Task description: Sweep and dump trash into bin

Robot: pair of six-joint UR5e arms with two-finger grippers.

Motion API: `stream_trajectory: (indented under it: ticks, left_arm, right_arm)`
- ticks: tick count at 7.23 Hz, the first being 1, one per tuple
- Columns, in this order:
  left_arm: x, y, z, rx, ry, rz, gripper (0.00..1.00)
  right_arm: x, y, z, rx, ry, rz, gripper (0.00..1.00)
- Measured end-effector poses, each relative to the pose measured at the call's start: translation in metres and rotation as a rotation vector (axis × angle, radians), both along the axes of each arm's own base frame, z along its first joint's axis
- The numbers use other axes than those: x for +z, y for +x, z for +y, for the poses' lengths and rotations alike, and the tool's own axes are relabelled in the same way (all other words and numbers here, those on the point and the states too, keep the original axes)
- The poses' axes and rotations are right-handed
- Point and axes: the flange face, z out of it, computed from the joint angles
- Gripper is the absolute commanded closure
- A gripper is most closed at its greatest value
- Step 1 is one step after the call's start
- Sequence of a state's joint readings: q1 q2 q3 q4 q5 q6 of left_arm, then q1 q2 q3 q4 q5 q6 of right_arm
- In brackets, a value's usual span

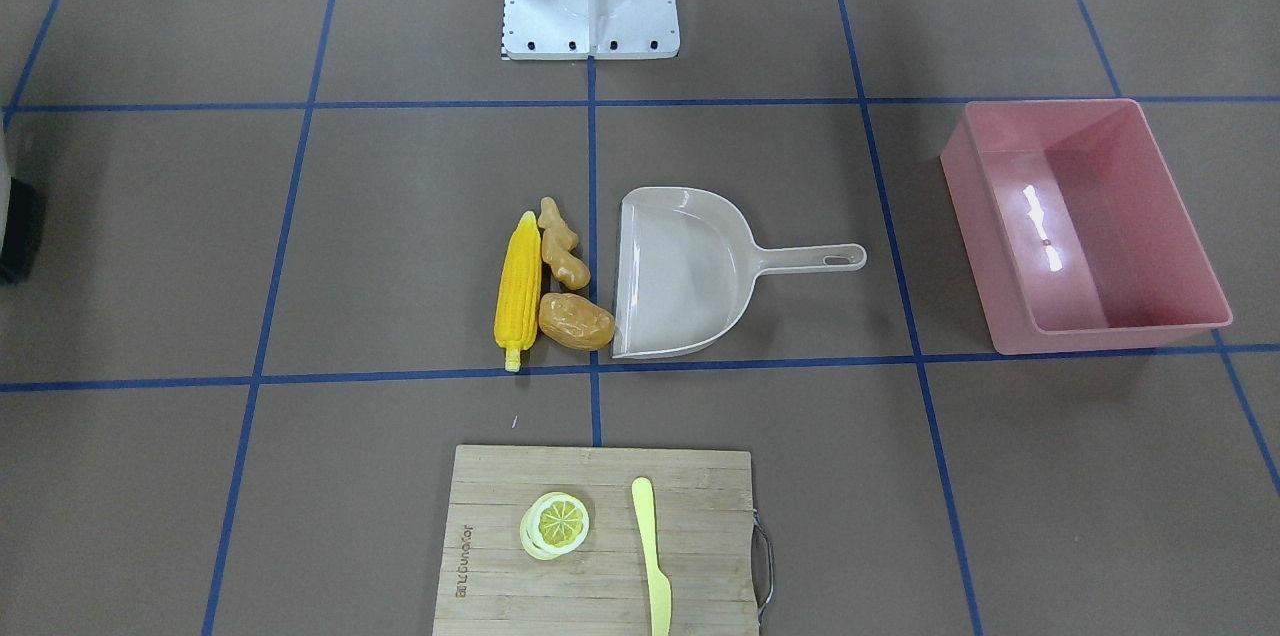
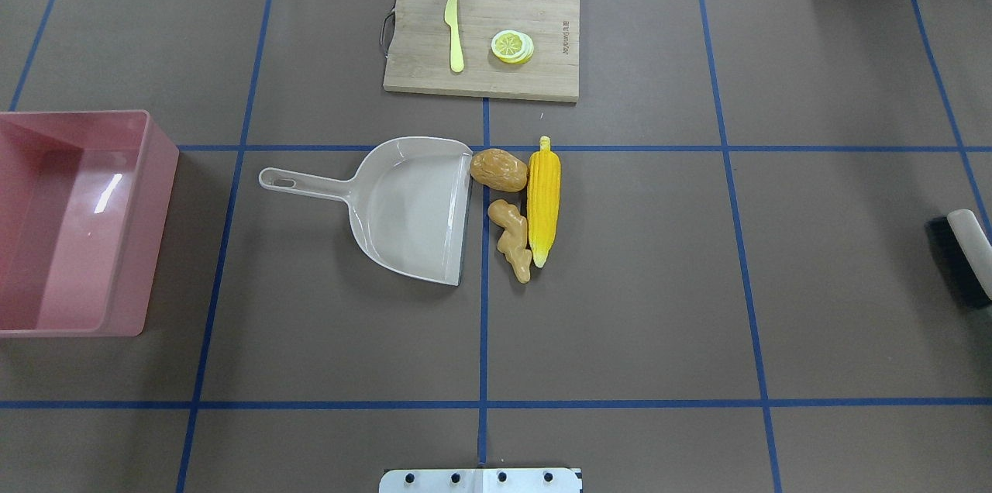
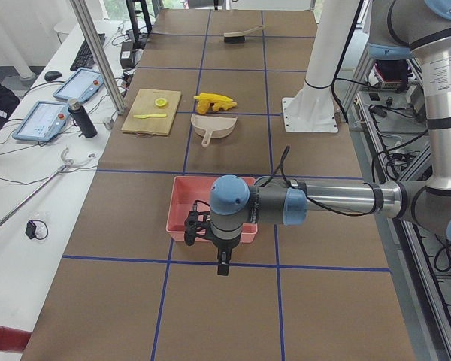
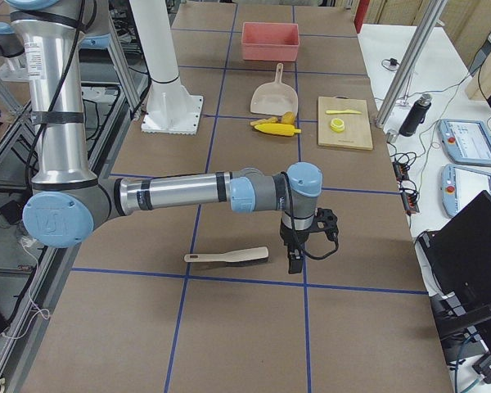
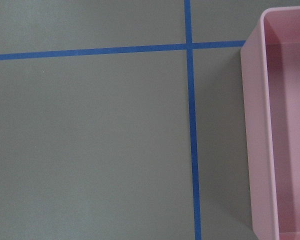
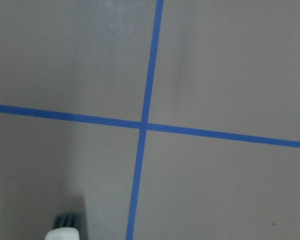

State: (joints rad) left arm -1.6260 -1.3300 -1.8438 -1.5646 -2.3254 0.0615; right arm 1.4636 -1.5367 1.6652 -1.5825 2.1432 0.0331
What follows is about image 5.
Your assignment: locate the pink plastic bin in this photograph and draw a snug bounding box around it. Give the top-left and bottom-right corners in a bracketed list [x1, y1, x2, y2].
[240, 6, 300, 240]

